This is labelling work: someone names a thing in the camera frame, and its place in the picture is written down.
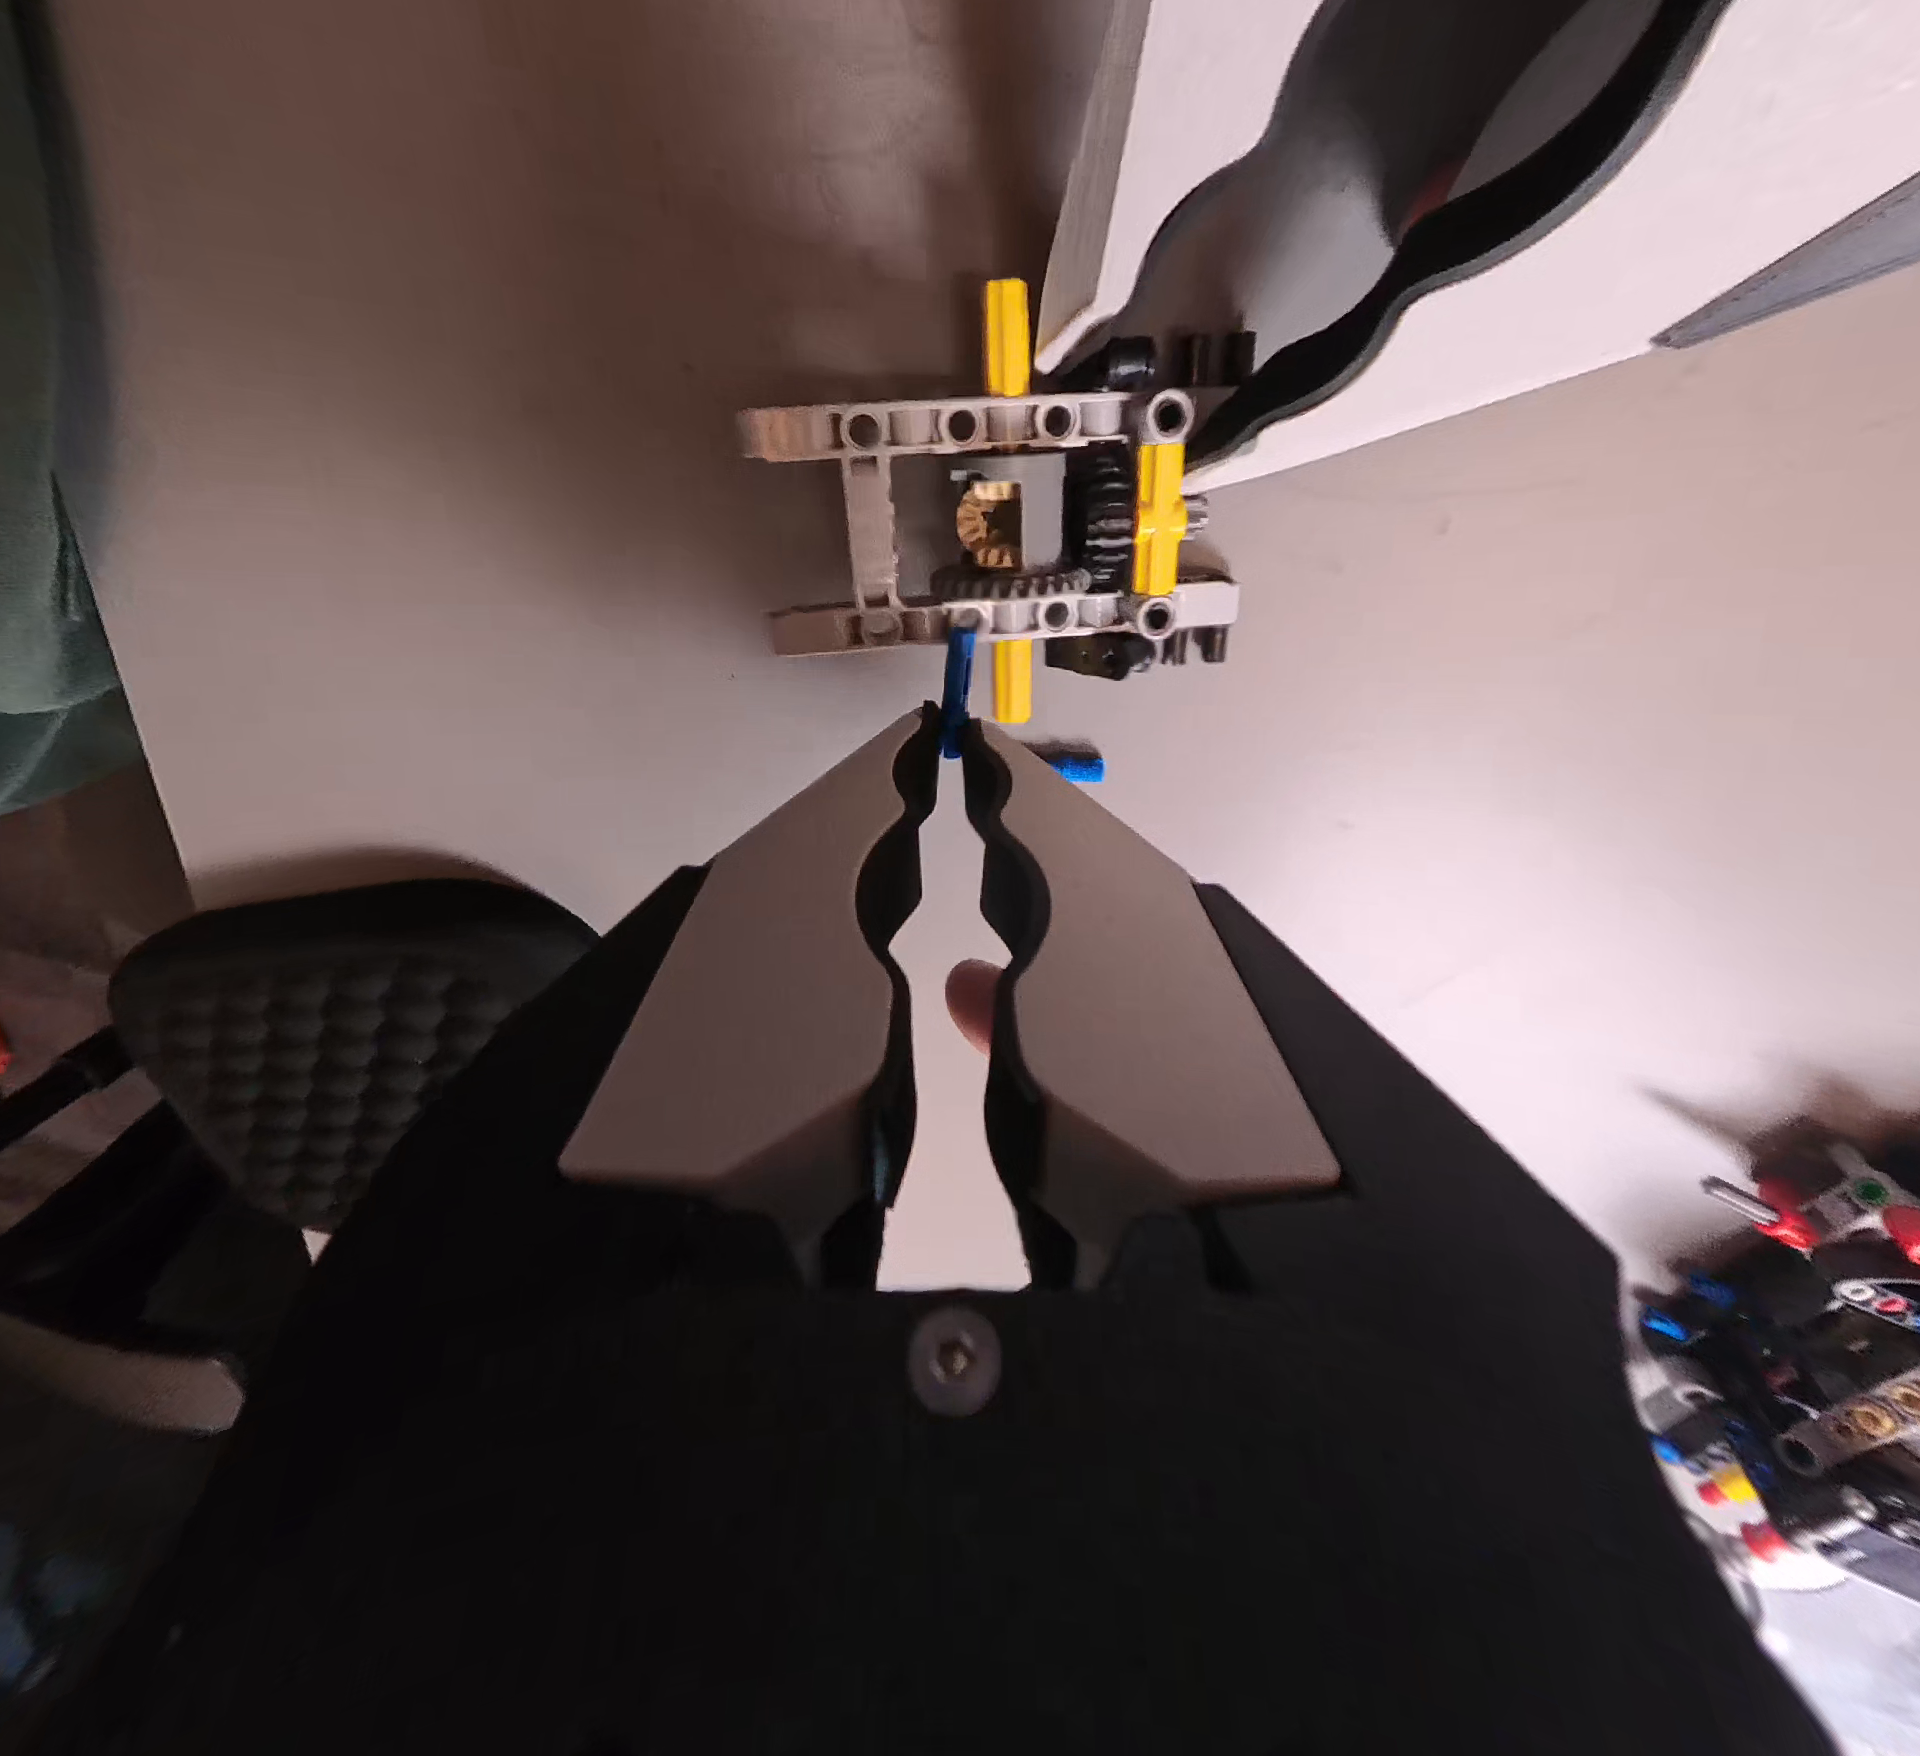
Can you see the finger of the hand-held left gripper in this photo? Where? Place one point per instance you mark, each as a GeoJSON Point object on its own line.
{"type": "Point", "coordinates": [1201, 18]}
{"type": "Point", "coordinates": [1769, 135]}

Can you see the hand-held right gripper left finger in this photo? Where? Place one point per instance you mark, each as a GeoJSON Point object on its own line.
{"type": "Point", "coordinates": [720, 1038]}

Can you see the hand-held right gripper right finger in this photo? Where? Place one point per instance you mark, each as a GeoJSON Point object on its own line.
{"type": "Point", "coordinates": [1185, 1038]}

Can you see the long blue lego pin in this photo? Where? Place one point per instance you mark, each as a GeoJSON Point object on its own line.
{"type": "Point", "coordinates": [961, 668]}
{"type": "Point", "coordinates": [1078, 762]}

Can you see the yellow lego connector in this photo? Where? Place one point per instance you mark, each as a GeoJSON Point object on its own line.
{"type": "Point", "coordinates": [1005, 331]}
{"type": "Point", "coordinates": [1008, 681]}

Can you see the grey lego frame assembly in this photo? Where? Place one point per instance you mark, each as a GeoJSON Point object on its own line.
{"type": "Point", "coordinates": [869, 510]}

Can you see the lego car chassis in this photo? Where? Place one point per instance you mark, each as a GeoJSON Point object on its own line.
{"type": "Point", "coordinates": [1800, 1365]}

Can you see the person's right hand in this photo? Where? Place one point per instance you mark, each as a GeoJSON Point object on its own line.
{"type": "Point", "coordinates": [975, 1007]}

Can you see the person's green sweatshirt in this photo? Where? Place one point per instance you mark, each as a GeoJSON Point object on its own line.
{"type": "Point", "coordinates": [30, 588]}

